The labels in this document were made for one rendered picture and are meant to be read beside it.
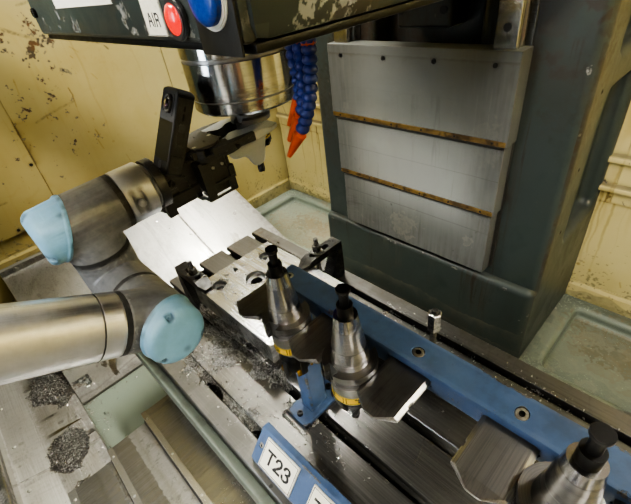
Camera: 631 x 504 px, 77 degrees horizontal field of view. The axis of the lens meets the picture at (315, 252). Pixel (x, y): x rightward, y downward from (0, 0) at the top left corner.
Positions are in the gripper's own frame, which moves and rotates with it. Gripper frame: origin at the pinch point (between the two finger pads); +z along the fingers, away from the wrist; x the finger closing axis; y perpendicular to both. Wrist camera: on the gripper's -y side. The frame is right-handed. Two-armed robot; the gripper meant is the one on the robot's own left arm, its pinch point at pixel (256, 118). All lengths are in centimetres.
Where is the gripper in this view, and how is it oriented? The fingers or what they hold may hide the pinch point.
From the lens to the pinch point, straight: 67.9
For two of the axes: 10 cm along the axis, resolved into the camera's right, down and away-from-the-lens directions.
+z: 7.0, -5.2, 4.9
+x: 7.0, 3.6, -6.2
